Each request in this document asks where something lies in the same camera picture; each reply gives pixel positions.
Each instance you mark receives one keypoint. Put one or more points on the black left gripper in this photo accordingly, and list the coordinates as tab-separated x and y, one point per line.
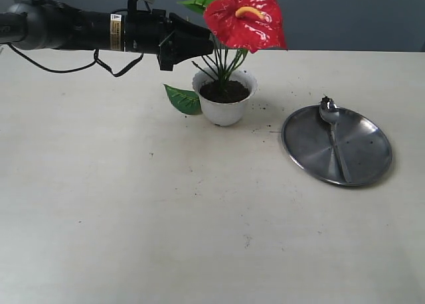
146	32

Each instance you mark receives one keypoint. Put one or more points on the red artificial flower with leaves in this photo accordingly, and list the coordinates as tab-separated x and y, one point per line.
238	28

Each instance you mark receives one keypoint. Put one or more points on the stainless steel spork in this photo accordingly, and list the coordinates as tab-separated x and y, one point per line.
329	113

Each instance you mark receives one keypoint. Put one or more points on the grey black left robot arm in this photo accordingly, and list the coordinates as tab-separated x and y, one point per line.
48	24

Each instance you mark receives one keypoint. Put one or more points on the dark soil in pot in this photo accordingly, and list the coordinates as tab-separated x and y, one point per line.
231	92

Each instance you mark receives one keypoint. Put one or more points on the white plastic flower pot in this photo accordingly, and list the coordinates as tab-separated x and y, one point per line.
224	114

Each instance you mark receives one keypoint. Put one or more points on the fallen green artificial leaf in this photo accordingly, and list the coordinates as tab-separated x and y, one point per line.
185	101

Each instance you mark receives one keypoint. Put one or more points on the round stainless steel plate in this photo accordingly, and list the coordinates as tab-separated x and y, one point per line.
354	153

